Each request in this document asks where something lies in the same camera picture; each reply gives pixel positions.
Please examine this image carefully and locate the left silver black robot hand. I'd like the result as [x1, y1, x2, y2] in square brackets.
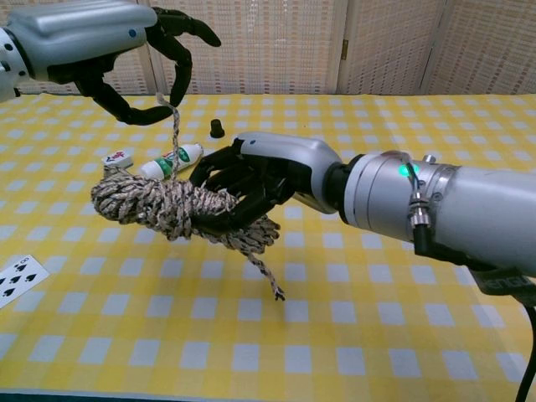
[8, 0, 222, 126]

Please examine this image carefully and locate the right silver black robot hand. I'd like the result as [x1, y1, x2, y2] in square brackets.
[190, 131, 348, 235]

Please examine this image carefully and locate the speckled beige braided rope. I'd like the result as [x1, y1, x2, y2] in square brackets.
[90, 92, 287, 302]

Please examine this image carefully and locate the white bottle green label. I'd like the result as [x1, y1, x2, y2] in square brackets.
[139, 143, 204, 179]

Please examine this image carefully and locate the white green mahjong tile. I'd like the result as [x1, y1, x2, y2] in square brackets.
[100, 149, 135, 168]

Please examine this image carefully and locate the woven beige folding screen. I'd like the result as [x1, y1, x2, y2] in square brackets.
[0, 0, 536, 101]

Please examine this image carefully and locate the yellow white checkered tablecloth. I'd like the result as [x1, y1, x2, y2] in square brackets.
[0, 92, 536, 399]

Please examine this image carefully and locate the eight of spades card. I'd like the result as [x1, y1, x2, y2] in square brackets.
[0, 255, 50, 310]

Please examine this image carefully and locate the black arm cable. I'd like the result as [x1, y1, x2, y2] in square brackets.
[412, 221, 536, 402]

